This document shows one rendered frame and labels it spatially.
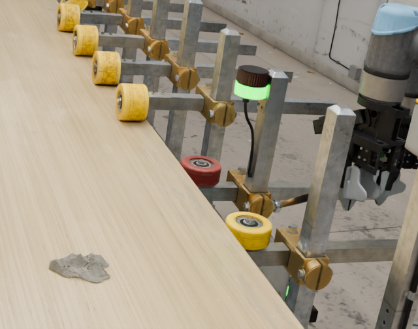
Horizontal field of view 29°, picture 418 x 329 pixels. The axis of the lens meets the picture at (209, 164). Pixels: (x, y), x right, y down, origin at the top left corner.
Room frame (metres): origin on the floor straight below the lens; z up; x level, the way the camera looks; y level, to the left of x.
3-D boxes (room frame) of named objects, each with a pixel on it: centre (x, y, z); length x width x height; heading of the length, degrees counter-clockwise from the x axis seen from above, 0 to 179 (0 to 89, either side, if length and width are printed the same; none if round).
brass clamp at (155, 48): (2.20, 0.20, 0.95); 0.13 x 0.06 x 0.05; 23
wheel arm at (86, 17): (2.47, 0.25, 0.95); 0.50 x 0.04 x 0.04; 113
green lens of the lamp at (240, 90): (1.47, -0.05, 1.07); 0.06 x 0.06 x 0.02
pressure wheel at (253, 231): (1.25, -0.08, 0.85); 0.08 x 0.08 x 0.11
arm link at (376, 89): (1.32, -0.26, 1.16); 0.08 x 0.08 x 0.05
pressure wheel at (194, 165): (1.48, 0.01, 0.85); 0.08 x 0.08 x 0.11
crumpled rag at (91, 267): (1.02, 0.16, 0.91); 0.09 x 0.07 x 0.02; 91
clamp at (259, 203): (1.50, -0.09, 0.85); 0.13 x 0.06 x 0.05; 23
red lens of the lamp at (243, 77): (1.47, -0.05, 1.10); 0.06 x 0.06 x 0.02
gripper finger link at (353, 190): (1.30, -0.25, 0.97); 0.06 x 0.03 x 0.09; 43
